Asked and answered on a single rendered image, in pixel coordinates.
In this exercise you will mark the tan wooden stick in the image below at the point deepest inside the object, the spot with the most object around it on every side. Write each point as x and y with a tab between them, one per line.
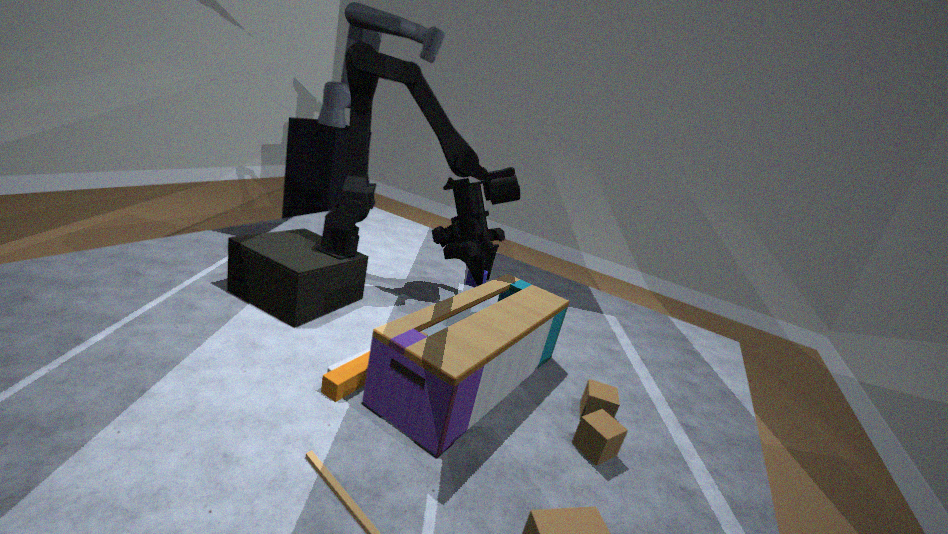
341	493

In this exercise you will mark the blue cube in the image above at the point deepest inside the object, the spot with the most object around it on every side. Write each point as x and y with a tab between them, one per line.
470	280

